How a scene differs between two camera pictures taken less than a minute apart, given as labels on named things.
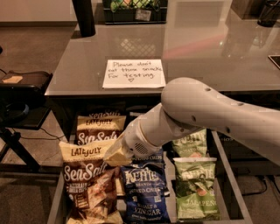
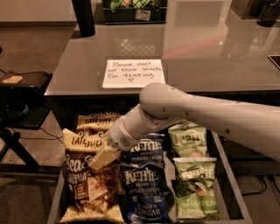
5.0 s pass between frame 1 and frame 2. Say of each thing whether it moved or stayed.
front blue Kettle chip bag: stayed
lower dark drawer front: stayed
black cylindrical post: stayed
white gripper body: moved
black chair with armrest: stayed
